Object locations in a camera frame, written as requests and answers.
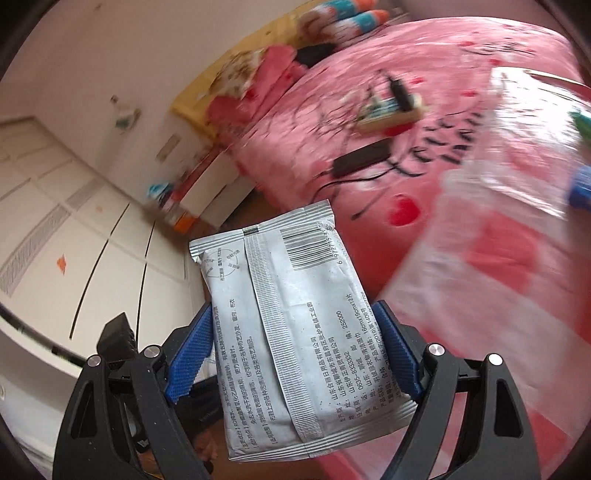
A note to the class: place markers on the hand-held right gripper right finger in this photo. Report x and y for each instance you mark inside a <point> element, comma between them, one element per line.
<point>397,350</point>

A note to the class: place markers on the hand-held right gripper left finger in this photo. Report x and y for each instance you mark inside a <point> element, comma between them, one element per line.
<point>191,355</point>

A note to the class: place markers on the grey wet wipe packet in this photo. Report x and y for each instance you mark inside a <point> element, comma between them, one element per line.
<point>286,346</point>

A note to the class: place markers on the orange wardrobe sticker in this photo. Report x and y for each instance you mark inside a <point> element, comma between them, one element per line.
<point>61,264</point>

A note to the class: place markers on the pink white checkered tablecloth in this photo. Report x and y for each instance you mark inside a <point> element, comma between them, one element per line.
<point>485,277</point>

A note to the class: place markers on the orange box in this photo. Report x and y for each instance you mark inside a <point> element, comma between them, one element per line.
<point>182,224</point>

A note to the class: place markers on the white wardrobe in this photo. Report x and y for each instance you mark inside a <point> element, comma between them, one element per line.
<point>69,207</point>

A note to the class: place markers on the blue white packet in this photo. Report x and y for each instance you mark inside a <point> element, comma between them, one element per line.
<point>157,189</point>

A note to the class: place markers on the white bedside cabinet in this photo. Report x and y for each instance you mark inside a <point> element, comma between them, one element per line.
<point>217,194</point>

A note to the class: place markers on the black phone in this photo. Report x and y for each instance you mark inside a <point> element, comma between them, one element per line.
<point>362,157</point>

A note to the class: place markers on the white green hanging bag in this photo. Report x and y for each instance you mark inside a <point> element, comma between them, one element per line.
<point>123,115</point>

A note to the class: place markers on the beige power strip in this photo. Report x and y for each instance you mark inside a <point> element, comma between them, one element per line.
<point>392,115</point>

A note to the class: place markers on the pink bed blanket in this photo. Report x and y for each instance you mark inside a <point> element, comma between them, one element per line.
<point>300,129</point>

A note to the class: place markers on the blue blurred item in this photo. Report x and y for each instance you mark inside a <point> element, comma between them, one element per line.
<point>581,187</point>

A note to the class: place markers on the yellow wooden headboard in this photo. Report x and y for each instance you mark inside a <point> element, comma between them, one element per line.
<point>198,97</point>

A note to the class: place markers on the black charger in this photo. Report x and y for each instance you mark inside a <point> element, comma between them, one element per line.
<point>399,94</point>

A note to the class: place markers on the floral pillow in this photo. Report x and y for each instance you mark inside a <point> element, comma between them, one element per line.
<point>238,74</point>

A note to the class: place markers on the green blurred item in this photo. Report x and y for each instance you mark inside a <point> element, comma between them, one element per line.
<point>581,121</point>

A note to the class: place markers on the folded pink quilt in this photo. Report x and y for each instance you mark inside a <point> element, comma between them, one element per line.
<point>277,69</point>

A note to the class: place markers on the black cloth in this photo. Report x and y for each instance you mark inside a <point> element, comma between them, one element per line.
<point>314,54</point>

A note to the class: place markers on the cartoon print pillow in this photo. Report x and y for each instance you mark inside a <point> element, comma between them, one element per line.
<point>360,23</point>
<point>337,7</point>

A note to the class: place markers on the white wall switch plate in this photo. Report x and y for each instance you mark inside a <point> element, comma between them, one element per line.
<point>168,147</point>

